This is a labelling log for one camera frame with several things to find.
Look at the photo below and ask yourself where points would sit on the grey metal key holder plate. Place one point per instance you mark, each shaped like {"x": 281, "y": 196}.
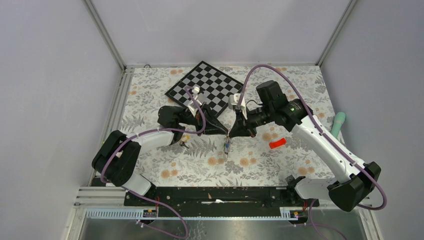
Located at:
{"x": 226, "y": 151}

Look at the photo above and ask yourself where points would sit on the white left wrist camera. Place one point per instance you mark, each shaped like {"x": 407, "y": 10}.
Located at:
{"x": 196, "y": 99}

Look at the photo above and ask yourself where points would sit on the mint green handle tool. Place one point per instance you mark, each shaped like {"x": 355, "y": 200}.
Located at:
{"x": 338, "y": 121}

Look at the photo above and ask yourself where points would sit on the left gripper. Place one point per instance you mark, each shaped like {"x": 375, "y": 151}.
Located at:
{"x": 212, "y": 125}

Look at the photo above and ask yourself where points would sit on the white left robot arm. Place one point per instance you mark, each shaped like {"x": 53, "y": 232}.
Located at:
{"x": 117, "y": 157}

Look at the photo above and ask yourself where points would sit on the black and silver chessboard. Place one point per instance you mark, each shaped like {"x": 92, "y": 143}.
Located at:
{"x": 215, "y": 85}

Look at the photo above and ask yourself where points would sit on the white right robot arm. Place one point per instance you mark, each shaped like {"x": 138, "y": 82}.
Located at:
{"x": 353, "y": 180}

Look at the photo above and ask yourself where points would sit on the aluminium frame rails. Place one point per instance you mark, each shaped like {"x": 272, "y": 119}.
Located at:
{"x": 97, "y": 20}

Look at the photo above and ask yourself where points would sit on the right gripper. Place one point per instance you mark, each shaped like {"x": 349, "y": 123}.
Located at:
{"x": 240, "y": 128}

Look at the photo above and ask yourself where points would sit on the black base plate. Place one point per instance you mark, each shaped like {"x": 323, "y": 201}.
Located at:
{"x": 221, "y": 202}

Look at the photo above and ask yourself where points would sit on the red key tag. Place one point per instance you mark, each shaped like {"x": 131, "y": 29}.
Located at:
{"x": 276, "y": 144}

